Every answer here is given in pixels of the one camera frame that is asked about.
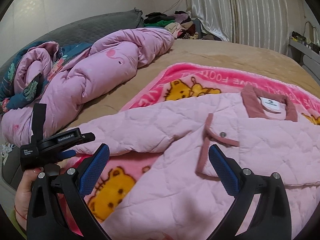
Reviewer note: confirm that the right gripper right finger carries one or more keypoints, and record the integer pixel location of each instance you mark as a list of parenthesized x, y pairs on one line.
[(272, 217)]

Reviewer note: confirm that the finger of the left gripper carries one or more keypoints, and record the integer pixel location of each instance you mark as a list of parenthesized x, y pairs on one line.
[(66, 154)]

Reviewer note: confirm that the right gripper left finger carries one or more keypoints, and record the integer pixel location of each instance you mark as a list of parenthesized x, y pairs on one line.
[(45, 218)]

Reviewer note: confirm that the pink quilted jacket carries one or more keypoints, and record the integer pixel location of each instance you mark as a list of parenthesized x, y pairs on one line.
[(190, 187)]

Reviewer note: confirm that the pile of folded clothes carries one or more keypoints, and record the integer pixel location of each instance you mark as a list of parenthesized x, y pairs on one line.
[(179, 24)]

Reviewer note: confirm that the person left hand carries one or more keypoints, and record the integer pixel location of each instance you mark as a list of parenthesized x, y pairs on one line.
[(23, 196)]

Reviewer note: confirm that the pink cartoon fleece blanket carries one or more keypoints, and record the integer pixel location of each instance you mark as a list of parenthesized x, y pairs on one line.
[(123, 171)]

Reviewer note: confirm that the pink flamingo comforter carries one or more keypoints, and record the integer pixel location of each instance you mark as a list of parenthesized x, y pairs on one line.
[(65, 78)]

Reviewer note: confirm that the grey desk with clutter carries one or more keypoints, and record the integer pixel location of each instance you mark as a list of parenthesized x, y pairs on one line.
[(305, 53)]

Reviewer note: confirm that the striped satin curtain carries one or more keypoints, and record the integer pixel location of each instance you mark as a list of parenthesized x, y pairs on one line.
[(256, 23)]

